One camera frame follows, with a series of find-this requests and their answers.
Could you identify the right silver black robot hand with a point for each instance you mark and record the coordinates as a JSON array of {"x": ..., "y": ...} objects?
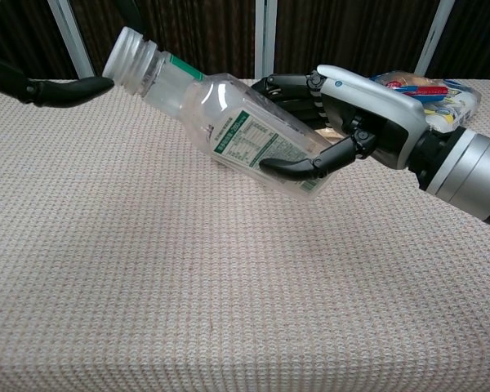
[{"x": 375, "y": 106}]

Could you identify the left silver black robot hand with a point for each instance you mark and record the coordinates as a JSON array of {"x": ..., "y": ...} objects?
[{"x": 61, "y": 92}]

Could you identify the translucent white bottle cap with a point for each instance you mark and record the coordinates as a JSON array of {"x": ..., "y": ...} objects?
[{"x": 130, "y": 61}]

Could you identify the transparent plastic bottle green label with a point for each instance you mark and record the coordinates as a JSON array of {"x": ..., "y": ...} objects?
[{"x": 237, "y": 130}]

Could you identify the beige cloth-covered table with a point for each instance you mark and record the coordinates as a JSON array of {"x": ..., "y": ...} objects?
[{"x": 188, "y": 265}]

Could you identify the blue bread snack bag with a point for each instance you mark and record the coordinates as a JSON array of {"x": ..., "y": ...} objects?
[{"x": 416, "y": 87}]

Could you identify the yellow white tape roll pack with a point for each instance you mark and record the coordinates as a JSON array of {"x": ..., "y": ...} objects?
[{"x": 457, "y": 106}]

